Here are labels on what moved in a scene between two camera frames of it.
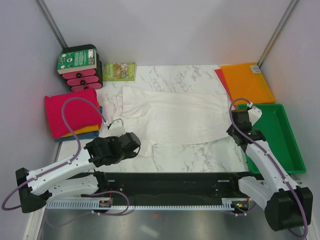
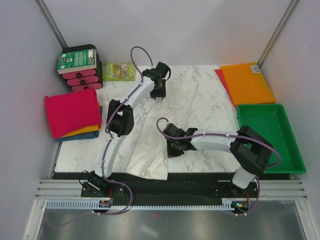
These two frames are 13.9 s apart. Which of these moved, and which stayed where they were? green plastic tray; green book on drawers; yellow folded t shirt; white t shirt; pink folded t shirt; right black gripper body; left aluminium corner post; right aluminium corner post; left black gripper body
Moved: white t shirt; right black gripper body; left black gripper body
Stayed: left aluminium corner post; yellow folded t shirt; right aluminium corner post; green plastic tray; green book on drawers; pink folded t shirt
